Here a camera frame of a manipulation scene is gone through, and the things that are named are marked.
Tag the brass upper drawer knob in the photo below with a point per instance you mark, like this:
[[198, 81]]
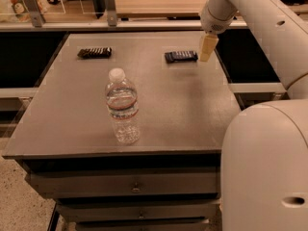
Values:
[[136, 188]]

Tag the grey drawer cabinet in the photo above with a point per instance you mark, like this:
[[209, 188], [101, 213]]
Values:
[[66, 142]]

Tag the clear plastic water bottle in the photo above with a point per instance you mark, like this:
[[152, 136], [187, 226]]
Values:
[[122, 104]]

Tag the grey metal bracket middle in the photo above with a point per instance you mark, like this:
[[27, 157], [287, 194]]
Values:
[[110, 6]]

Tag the grey metal bracket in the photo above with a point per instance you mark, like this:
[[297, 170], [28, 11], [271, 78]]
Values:
[[34, 11], [110, 6]]

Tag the dark blue rxbar wrapper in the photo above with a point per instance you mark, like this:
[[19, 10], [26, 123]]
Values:
[[181, 56]]

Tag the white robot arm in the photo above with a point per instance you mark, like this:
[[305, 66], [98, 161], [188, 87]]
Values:
[[264, 155]]

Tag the grey metal bracket left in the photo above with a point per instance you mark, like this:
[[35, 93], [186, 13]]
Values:
[[34, 11]]

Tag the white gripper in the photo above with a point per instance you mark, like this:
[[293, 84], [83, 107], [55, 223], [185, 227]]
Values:
[[216, 22]]

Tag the brown chocolate rxbar wrapper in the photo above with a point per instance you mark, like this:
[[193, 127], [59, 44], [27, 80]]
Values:
[[95, 53]]

